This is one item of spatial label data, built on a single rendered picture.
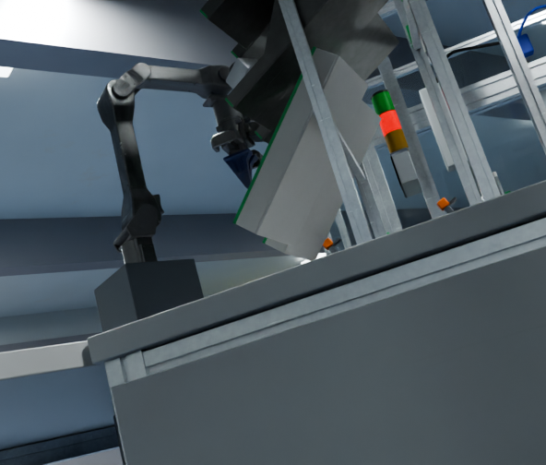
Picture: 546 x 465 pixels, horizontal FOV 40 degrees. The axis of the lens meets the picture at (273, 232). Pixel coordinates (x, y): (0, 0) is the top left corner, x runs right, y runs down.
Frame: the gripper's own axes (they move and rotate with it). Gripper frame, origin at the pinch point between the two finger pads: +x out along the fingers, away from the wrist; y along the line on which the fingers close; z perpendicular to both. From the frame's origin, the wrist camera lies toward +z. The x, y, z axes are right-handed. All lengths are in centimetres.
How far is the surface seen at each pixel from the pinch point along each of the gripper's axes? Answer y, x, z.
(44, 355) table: -73, 41, -9
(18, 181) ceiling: 298, -174, -230
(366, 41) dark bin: -28.1, -3.3, 32.8
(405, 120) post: 23.0, -7.4, 35.0
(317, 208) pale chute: -24.8, 20.3, 16.1
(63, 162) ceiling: 297, -174, -193
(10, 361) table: -76, 41, -12
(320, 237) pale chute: -18.0, 23.5, 14.0
